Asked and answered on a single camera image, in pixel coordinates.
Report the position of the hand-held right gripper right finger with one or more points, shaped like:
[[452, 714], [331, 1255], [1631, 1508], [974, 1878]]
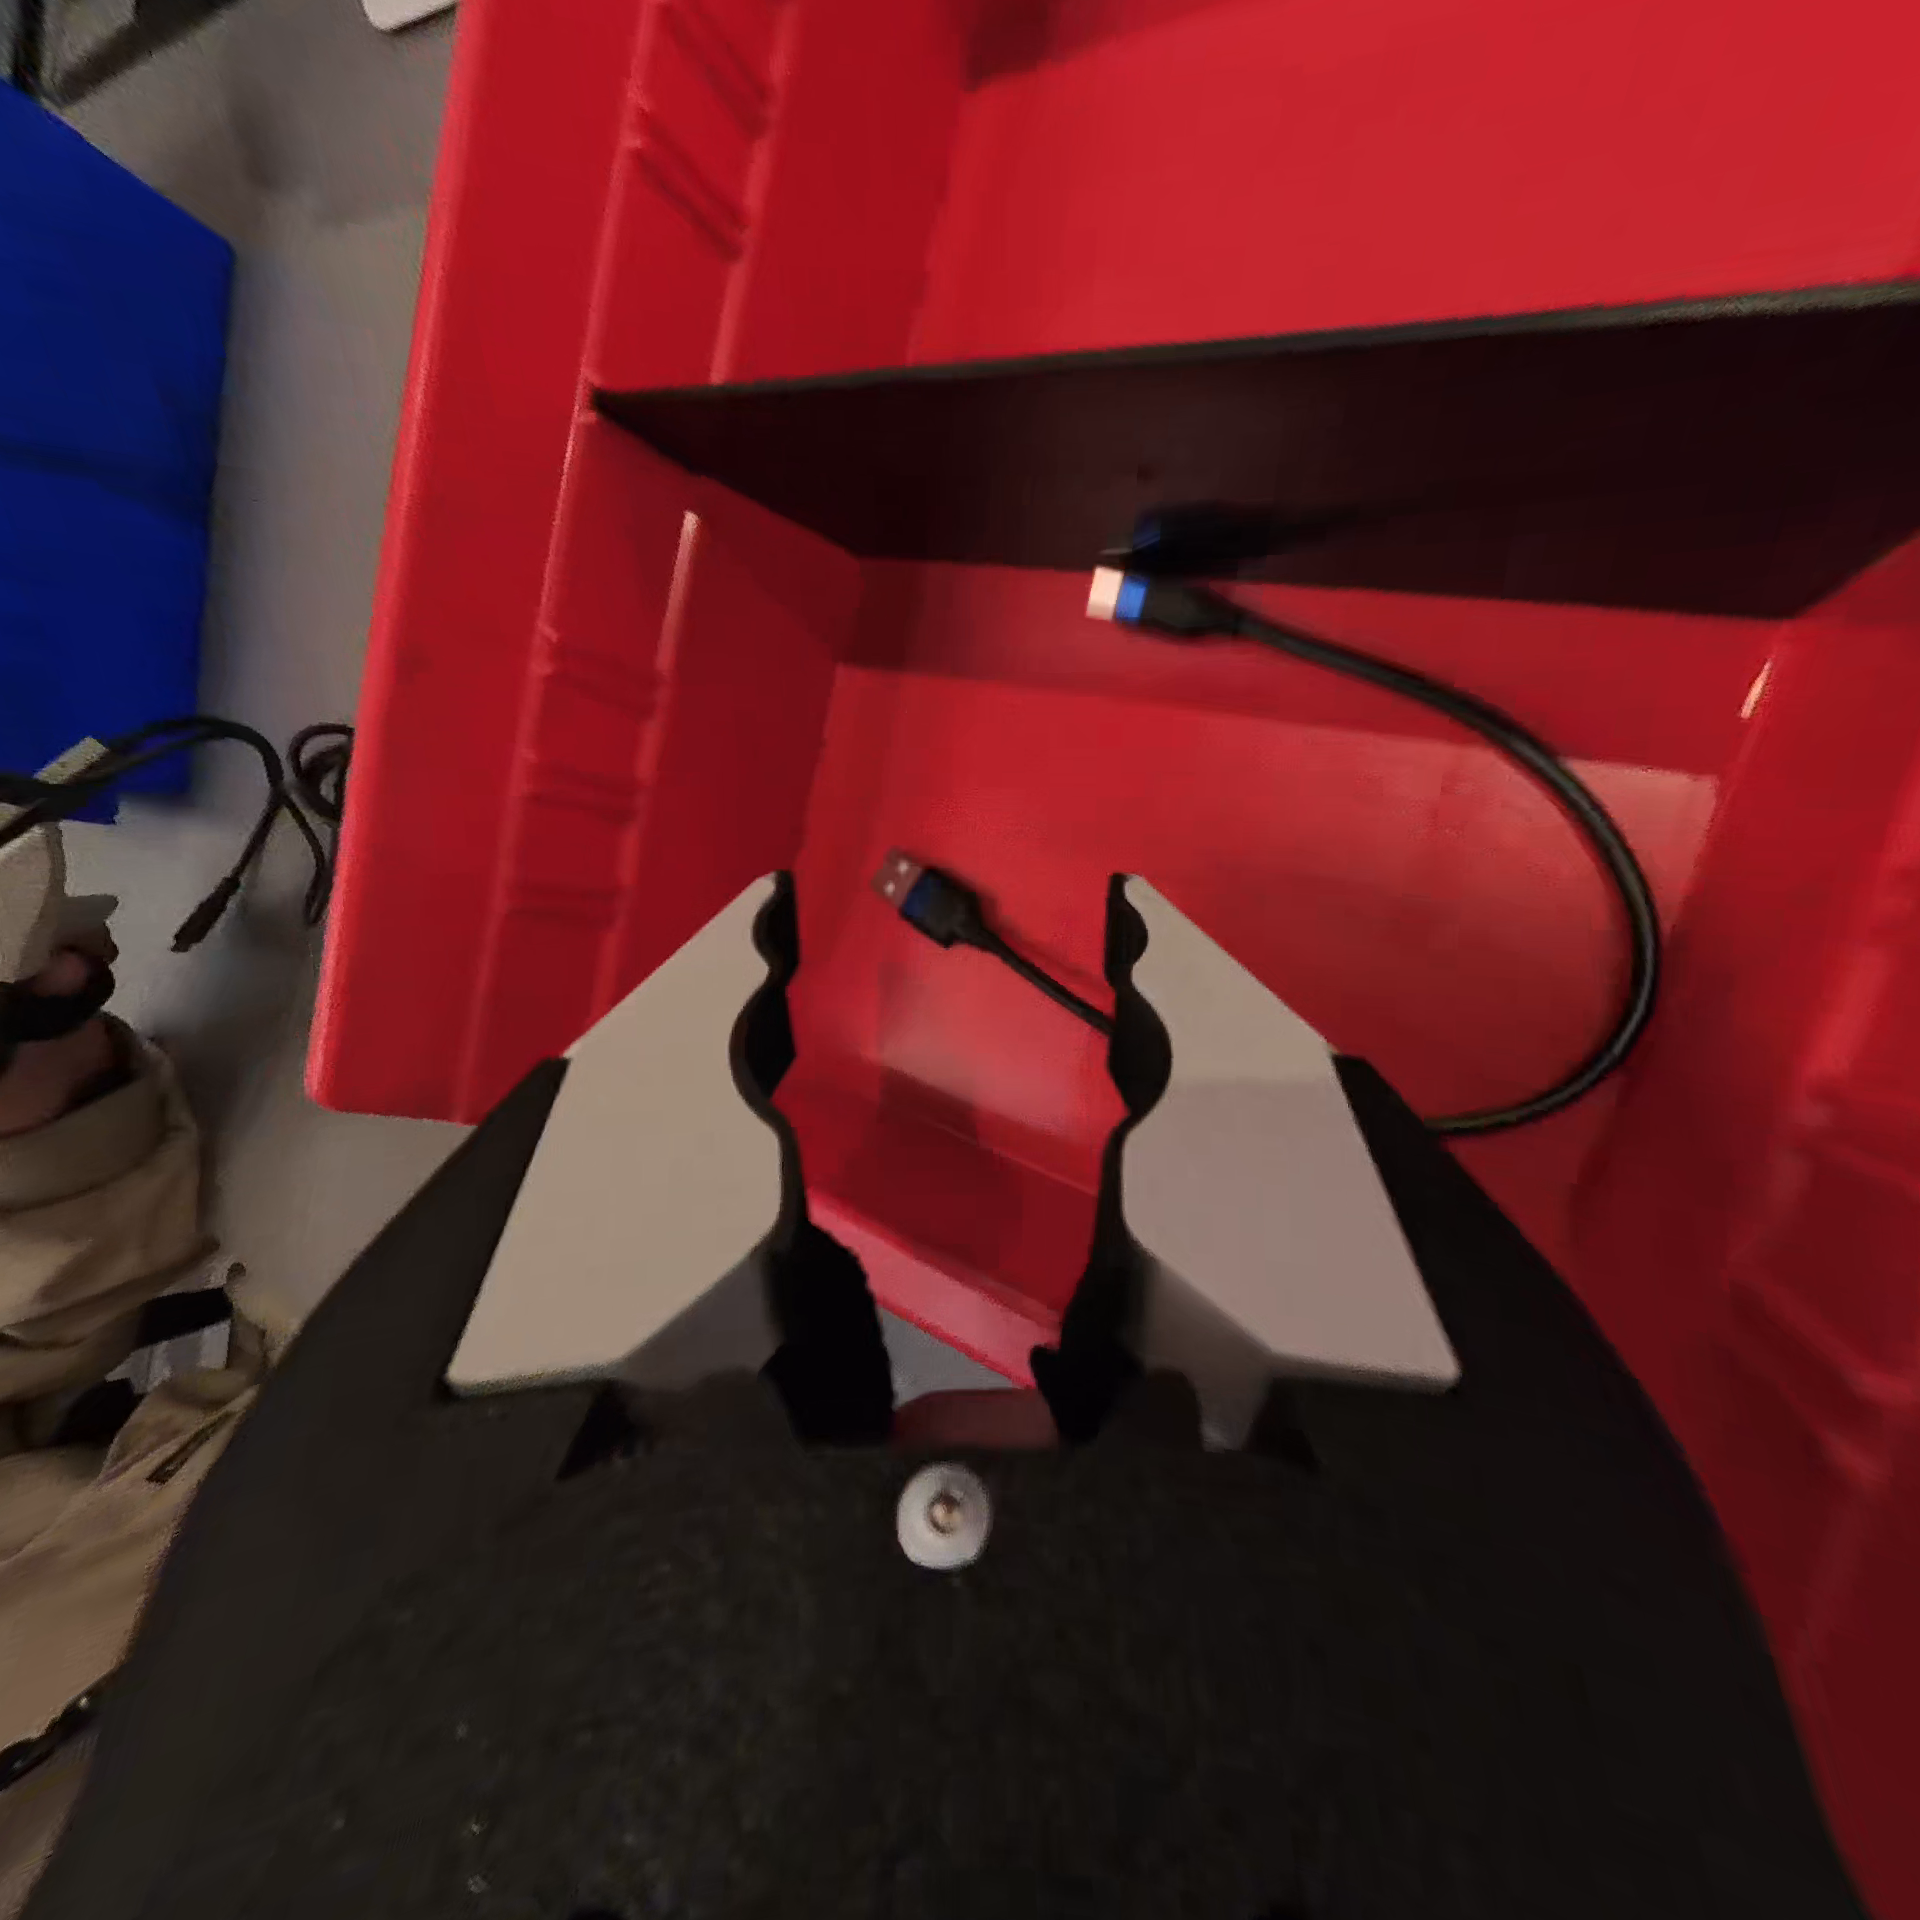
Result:
[[1276, 1171]]

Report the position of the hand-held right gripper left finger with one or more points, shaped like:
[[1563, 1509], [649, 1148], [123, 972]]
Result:
[[661, 1142]]

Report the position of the red plastic storage bin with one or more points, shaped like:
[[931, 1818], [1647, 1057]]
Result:
[[1276, 841]]

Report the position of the blue plastic storage bin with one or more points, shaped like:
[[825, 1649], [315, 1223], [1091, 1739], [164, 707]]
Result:
[[91, 451]]

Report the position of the person's left hand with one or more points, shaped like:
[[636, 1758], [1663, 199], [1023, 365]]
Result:
[[60, 1090]]

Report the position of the black bin divider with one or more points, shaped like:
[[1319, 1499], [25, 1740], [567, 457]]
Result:
[[1350, 466]]

